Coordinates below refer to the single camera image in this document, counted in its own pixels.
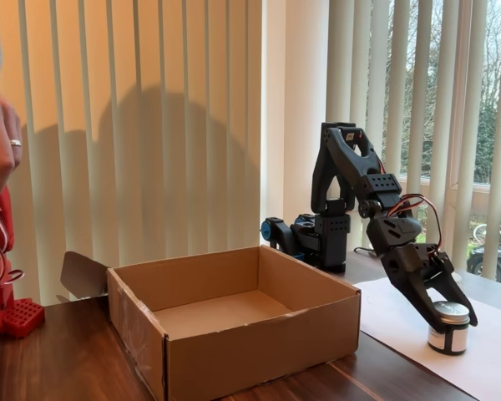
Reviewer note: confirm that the jar with silver lid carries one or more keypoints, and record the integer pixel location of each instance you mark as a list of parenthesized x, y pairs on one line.
[(453, 338)]

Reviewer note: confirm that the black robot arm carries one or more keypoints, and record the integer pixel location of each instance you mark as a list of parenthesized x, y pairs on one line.
[(346, 154)]

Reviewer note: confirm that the open cardboard box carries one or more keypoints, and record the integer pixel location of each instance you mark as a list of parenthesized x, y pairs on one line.
[(254, 355)]

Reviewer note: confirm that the dark parked car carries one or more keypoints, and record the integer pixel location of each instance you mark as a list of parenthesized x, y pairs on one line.
[(476, 261)]

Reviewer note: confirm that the white paper sheet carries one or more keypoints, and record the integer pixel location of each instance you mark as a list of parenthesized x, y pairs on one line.
[(497, 355)]

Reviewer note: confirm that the black and blue table clamp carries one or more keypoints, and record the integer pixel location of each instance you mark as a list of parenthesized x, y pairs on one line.
[(281, 236)]

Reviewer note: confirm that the white vertical blinds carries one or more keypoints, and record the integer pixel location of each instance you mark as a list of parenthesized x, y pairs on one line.
[(419, 83), (108, 125)]

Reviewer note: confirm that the red perforated clamp block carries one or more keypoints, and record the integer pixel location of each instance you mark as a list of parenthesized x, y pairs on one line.
[(25, 315)]

